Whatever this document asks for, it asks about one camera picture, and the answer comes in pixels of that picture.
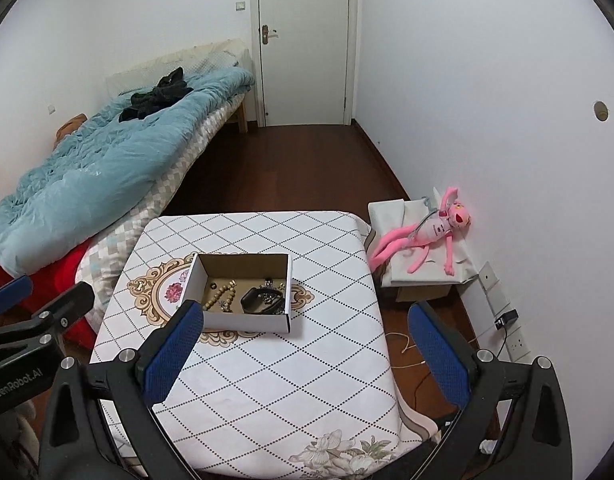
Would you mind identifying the brown pillow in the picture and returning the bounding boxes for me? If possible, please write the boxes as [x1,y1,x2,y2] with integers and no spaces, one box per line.
[54,114,89,151]

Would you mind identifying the wooden bead bracelet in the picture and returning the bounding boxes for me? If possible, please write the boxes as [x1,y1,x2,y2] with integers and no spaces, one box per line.
[202,280,240,313]

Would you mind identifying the silver chain bracelet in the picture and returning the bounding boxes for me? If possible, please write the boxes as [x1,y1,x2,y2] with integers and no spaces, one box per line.
[259,276,288,311]

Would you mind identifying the white cardboard box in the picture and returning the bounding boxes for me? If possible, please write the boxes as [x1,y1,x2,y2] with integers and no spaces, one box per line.
[184,252,294,334]

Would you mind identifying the checkered bed sheet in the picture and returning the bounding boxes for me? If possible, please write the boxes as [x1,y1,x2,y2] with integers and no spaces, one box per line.
[74,92,248,311]

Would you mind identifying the white cable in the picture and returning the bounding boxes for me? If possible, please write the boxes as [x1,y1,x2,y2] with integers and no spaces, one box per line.
[386,331,428,369]

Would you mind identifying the black clothes pile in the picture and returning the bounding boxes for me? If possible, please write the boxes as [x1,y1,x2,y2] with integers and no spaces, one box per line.
[118,66,194,122]

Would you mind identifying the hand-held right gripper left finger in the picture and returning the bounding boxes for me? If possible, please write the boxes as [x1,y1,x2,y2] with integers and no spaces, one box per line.
[39,300,205,480]

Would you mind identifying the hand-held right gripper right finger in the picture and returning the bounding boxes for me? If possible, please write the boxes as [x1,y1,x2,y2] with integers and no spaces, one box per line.
[407,301,574,480]

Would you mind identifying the red blanket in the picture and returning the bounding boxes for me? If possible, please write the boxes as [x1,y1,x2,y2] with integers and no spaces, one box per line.
[0,225,108,348]

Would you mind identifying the white wall socket plate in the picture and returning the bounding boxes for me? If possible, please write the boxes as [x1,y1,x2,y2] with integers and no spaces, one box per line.
[479,261,500,291]
[489,287,512,319]
[504,327,532,361]

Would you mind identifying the wooden bed frame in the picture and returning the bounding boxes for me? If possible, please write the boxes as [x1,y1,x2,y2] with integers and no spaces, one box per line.
[232,95,250,134]

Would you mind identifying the white door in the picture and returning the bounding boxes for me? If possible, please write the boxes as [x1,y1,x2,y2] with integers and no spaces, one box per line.
[257,0,352,128]

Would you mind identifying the pink plush toy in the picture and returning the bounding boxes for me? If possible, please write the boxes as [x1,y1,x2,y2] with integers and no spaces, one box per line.
[369,186,472,276]

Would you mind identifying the brown cardboard box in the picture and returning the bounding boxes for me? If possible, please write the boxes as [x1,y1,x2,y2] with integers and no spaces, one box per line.
[396,282,452,304]

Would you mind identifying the diamond pattern tablecloth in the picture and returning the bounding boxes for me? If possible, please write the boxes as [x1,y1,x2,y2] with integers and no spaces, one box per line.
[89,210,440,480]

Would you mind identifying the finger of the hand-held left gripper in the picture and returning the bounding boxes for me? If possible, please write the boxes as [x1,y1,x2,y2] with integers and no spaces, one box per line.
[29,281,96,334]
[0,274,34,315]

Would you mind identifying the light blue duvet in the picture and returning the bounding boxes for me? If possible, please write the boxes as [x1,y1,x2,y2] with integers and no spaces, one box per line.
[0,67,255,277]

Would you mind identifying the grey wire hanger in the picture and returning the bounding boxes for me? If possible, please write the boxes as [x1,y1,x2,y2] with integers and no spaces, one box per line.
[419,194,440,223]

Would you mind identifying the black watch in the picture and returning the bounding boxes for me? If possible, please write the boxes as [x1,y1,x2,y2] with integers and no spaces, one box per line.
[239,284,282,316]

